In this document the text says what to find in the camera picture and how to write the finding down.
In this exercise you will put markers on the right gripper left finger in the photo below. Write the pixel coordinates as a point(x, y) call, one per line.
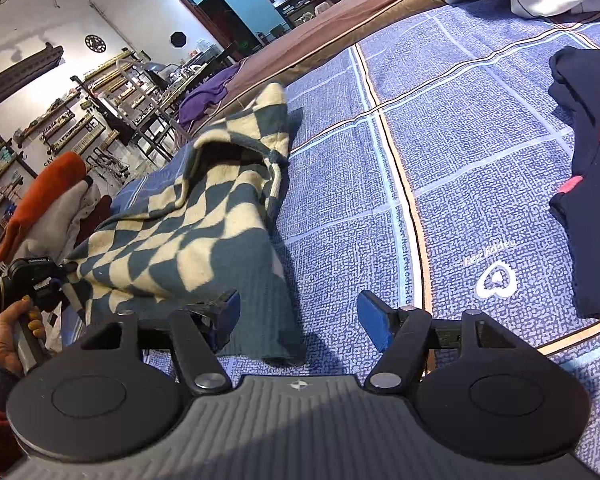
point(198, 332)

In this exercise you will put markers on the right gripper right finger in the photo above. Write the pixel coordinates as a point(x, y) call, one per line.
point(400, 335)

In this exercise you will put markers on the green cream checkered sweater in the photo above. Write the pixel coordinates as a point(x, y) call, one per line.
point(199, 227)

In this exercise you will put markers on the person left hand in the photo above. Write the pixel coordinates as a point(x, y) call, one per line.
point(9, 319)

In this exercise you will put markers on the beige folded sweater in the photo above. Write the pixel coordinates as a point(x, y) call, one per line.
point(55, 233)

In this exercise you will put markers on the dark red folded garment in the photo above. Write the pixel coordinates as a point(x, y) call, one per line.
point(100, 213)

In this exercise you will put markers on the orange folded sweater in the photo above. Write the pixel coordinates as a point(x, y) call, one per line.
point(64, 172)

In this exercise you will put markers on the blue plaid bedsheet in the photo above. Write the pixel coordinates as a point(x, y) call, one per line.
point(421, 165)

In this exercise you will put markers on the dark dining table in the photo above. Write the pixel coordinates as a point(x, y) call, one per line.
point(160, 116)

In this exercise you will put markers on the purple garment on bed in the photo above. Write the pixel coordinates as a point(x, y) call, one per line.
point(209, 93)

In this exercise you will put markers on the dark navy pink garment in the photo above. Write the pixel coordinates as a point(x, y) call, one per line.
point(576, 205)

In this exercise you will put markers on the wall shelves with small items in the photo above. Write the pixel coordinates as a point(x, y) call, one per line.
point(71, 121)

